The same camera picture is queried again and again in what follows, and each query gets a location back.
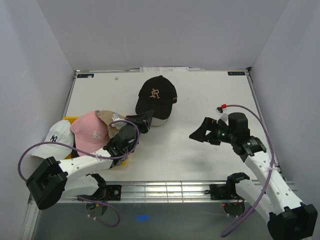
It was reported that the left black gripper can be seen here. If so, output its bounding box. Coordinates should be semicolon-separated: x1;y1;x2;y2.
123;109;153;153

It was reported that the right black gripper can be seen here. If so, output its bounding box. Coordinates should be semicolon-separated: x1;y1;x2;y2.
188;117;236;146

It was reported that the black baseball cap gold R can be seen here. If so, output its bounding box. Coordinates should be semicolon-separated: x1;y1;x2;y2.
135;75;178;120

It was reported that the beige baseball cap black R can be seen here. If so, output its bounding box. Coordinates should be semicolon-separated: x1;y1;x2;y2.
95;110;125;139

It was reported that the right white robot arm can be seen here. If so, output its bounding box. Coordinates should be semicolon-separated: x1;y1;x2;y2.
189;112;318;240

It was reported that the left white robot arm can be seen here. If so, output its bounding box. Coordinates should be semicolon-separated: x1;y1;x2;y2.
25;110;154;210

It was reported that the pink baseball cap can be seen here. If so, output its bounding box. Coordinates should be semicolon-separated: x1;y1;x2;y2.
70;111;110;153

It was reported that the white NY baseball cap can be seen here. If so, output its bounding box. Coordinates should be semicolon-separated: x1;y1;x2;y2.
31;120;75;160

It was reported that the yellow plastic tray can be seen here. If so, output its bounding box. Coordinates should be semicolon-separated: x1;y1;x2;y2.
63;116;128;166

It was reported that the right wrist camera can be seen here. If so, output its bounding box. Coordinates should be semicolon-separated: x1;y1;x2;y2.
216;104;229;123

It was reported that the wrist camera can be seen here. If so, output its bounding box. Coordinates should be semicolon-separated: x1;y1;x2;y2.
216;104;229;123
110;112;125;128

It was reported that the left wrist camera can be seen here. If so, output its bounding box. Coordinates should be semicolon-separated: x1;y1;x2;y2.
110;112;125;128

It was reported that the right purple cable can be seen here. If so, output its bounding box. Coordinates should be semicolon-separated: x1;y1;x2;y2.
220;104;276;238

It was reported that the purple cable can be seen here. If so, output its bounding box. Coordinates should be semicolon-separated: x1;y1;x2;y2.
220;104;276;238
17;119;140;228

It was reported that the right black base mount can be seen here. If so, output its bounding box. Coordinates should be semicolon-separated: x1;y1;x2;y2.
204;184;241;200

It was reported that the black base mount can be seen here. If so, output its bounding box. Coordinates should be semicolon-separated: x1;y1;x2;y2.
204;184;241;200
102;184;122;201

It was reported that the aluminium front rail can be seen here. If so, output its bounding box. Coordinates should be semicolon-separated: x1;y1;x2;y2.
27;181;301;205

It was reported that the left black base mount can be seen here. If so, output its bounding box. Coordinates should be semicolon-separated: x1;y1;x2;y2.
102;184;122;201

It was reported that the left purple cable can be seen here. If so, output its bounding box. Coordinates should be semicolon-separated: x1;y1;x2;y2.
17;119;140;228

